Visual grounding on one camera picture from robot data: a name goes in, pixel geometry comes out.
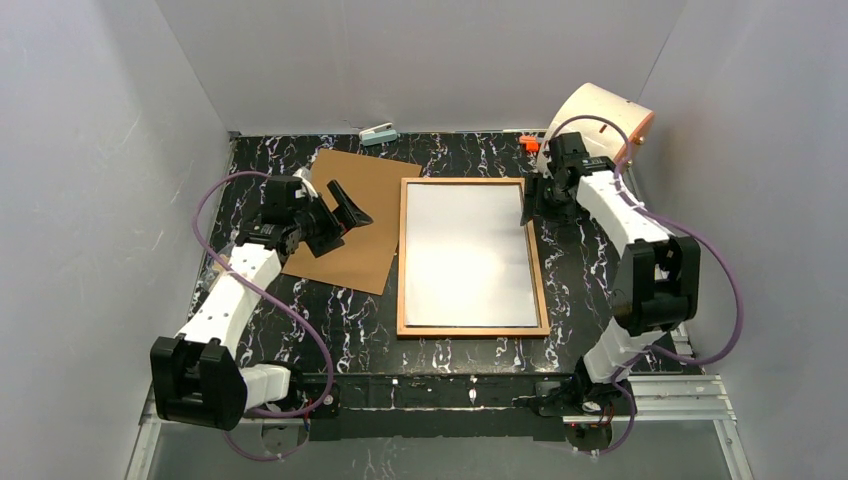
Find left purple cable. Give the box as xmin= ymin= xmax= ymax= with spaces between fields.
xmin=190 ymin=170 xmax=336 ymax=464

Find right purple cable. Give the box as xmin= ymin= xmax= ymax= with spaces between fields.
xmin=541 ymin=114 xmax=746 ymax=458

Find small plastic bag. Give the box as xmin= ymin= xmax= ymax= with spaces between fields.
xmin=211 ymin=242 xmax=234 ymax=275

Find brown backing board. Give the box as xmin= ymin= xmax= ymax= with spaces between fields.
xmin=283 ymin=149 xmax=422 ymax=295

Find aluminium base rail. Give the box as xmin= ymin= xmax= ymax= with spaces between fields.
xmin=126 ymin=374 xmax=753 ymax=479

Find teal white small device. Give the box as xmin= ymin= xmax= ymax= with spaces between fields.
xmin=358 ymin=122 xmax=399 ymax=147

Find orange clip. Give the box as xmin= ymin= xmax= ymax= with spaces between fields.
xmin=518 ymin=135 xmax=541 ymax=154

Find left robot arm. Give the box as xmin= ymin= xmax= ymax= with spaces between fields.
xmin=150 ymin=168 xmax=373 ymax=431

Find wooden picture frame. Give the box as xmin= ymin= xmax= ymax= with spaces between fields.
xmin=396 ymin=175 xmax=552 ymax=340

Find white orange cylinder box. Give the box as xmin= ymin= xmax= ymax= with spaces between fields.
xmin=534 ymin=83 xmax=655 ymax=174

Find purple cable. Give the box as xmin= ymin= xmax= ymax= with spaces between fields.
xmin=541 ymin=114 xmax=746 ymax=458
xmin=190 ymin=170 xmax=336 ymax=464

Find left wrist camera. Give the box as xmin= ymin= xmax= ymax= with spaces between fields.
xmin=294 ymin=167 xmax=320 ymax=199

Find printed photo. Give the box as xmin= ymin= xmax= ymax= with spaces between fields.
xmin=404 ymin=182 xmax=541 ymax=329

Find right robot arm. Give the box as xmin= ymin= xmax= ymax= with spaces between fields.
xmin=513 ymin=132 xmax=701 ymax=417

